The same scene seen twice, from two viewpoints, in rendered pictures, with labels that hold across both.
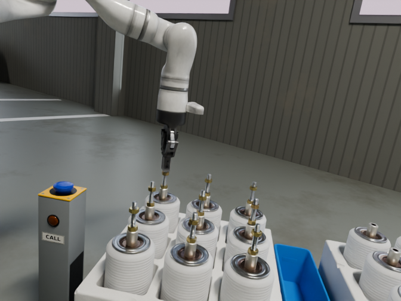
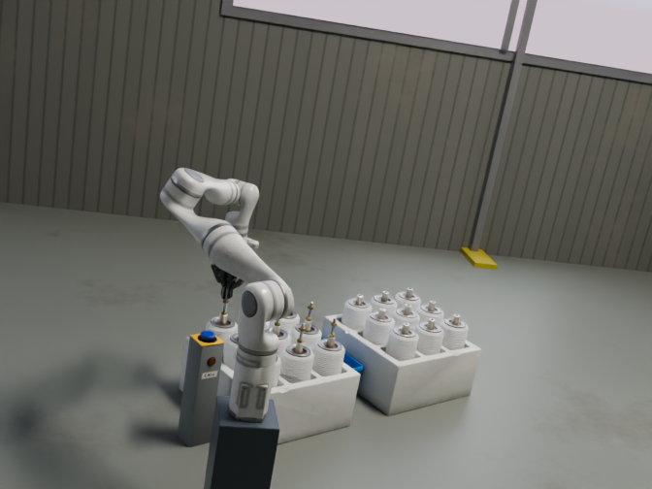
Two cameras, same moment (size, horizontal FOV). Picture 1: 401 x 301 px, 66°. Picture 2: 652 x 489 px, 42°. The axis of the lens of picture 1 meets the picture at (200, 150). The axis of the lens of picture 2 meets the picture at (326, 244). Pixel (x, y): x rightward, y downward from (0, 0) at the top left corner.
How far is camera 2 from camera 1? 2.06 m
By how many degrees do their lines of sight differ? 45
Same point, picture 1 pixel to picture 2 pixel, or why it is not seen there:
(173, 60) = (246, 213)
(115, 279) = not seen: hidden behind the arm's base
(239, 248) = (309, 339)
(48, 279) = (201, 408)
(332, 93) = (207, 113)
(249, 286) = (339, 355)
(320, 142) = not seen: hidden behind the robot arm
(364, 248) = (359, 314)
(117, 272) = not seen: hidden behind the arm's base
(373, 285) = (375, 335)
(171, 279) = (298, 368)
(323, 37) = (184, 31)
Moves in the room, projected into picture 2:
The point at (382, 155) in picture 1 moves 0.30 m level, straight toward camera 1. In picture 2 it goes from (277, 192) to (287, 210)
